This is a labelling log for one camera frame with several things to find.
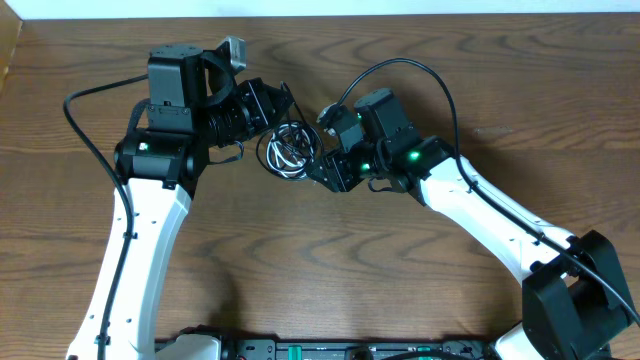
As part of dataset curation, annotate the black usb cable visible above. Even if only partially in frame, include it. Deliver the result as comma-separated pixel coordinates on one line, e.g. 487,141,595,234
254,118,325,182

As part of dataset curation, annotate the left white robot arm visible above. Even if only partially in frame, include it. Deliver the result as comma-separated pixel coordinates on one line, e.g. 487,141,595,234
67,36,292,359

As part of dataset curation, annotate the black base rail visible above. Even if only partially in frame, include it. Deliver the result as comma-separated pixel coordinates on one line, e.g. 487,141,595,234
156,325,496,360

